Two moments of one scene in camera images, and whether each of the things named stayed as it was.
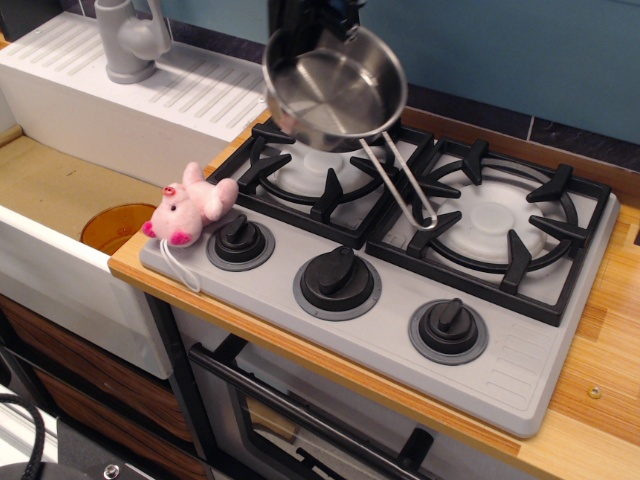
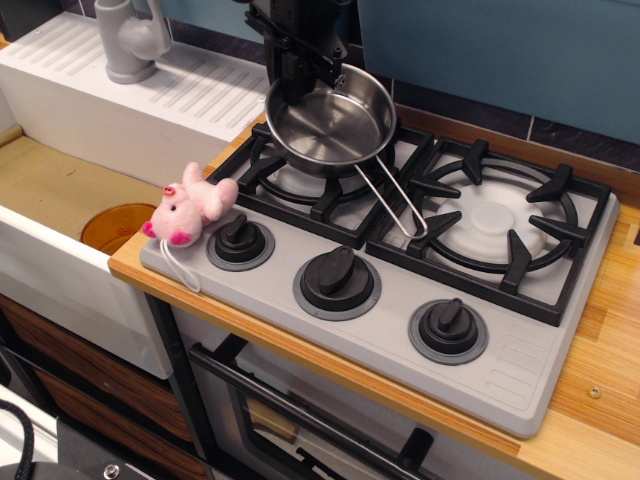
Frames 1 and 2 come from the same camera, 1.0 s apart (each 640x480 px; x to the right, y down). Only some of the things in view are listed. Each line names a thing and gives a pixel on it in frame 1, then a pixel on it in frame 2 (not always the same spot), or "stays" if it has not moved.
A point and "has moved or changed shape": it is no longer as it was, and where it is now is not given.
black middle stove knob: [337, 286] stays
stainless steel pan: [328, 88] has moved or changed shape
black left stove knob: [241, 246] stays
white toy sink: [74, 141] stays
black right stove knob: [448, 332] stays
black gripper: [314, 18] to [301, 45]
